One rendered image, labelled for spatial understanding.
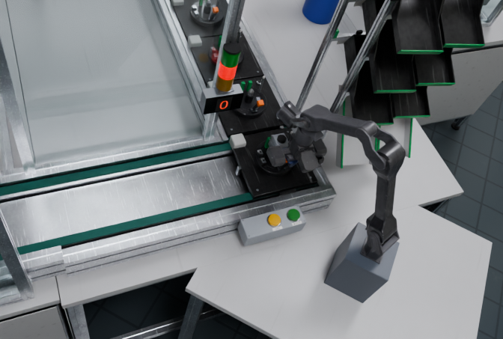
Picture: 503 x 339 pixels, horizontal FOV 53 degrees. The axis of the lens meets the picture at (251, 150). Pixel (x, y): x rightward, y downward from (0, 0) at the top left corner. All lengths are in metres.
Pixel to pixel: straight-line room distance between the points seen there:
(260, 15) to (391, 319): 1.44
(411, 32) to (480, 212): 2.03
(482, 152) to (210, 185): 2.33
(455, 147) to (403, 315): 1.96
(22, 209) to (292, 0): 1.58
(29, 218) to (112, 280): 0.31
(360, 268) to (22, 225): 1.00
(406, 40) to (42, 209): 1.17
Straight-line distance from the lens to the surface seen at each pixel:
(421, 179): 2.08
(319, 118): 1.39
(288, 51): 2.29
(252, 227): 1.61
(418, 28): 1.50
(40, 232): 1.63
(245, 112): 1.82
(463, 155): 3.56
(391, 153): 1.30
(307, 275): 1.70
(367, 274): 1.57
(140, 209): 1.65
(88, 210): 1.65
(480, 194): 3.44
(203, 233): 1.61
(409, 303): 1.81
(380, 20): 1.46
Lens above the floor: 2.37
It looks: 53 degrees down
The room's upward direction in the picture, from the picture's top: 19 degrees clockwise
